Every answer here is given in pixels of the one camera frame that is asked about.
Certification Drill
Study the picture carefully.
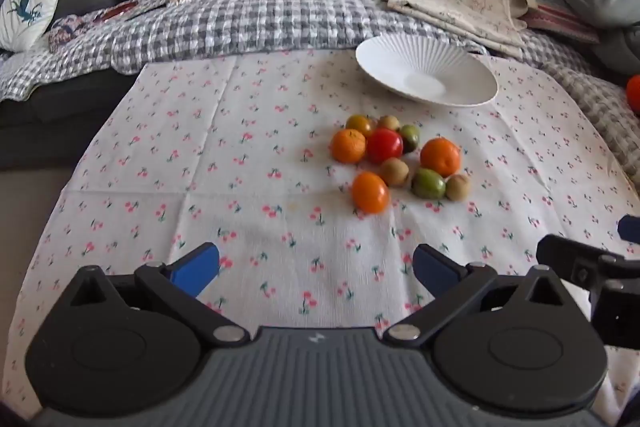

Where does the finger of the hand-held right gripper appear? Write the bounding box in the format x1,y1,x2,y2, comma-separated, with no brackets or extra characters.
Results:
536,234,640,349
618,215,640,241

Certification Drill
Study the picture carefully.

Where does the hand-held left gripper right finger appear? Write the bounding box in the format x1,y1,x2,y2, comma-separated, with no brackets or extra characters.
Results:
382,243,581,349

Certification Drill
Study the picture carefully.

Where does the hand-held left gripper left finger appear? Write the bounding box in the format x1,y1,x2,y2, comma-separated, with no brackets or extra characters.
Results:
64,242,251,349

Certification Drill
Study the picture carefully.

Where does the oval orange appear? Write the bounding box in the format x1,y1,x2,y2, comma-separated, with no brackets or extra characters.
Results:
351,171,390,215

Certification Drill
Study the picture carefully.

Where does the round orange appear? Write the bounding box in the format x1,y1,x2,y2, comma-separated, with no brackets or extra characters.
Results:
420,137,462,178

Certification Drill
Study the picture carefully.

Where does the red tomato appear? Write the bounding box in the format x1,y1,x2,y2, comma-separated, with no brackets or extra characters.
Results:
367,128,404,164

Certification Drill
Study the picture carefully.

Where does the round mandarin with dark stem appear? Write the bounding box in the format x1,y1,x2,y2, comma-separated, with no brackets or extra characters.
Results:
330,128,367,164

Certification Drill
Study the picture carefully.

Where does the white ribbed plate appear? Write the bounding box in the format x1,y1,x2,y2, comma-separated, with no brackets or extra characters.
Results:
355,33,499,108

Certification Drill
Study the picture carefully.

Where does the cherry print cloth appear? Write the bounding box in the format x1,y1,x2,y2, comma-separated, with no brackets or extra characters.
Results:
10,48,640,420

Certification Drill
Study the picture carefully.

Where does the yellow-orange tomato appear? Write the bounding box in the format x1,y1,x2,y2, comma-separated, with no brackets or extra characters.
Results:
346,114,377,136

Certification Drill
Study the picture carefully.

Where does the dark grey garment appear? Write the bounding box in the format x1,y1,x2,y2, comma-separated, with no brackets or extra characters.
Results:
589,0,640,78

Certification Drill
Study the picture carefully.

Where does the beige floral cloth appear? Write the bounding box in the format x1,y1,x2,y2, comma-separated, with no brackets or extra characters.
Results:
386,0,529,61

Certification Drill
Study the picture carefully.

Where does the grey checked blanket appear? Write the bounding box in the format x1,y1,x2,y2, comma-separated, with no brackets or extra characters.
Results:
0,0,640,198

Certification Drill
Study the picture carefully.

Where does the red floral pouch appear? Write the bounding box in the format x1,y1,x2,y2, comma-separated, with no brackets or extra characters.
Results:
47,13,93,54

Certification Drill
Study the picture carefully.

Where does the red packet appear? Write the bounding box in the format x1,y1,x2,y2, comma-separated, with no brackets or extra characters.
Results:
91,0,139,26

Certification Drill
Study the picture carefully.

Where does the white deer print pillow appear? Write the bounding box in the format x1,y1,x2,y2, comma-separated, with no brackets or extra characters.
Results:
0,0,70,54

